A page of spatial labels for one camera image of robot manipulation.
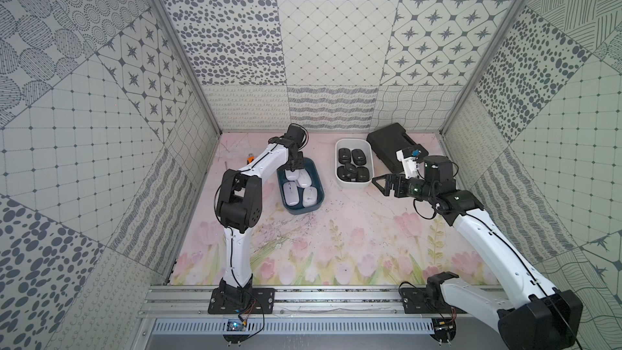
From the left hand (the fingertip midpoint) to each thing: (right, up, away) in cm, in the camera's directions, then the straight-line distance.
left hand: (302, 164), depth 98 cm
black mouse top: (+25, +3, +9) cm, 27 cm away
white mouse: (-4, -5, +1) cm, 7 cm away
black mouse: (+18, +4, +10) cm, 21 cm away
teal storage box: (+5, -2, +3) cm, 6 cm away
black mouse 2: (+21, -2, +4) cm, 21 cm away
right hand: (+28, -5, -21) cm, 35 cm away
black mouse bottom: (+17, -4, +3) cm, 18 cm away
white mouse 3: (+4, -13, -3) cm, 13 cm away
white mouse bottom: (+1, -6, +3) cm, 7 cm away
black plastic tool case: (+40, +11, +17) cm, 45 cm away
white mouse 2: (-4, -12, -2) cm, 13 cm away
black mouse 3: (+26, -4, +4) cm, 26 cm away
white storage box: (+24, +10, +21) cm, 33 cm away
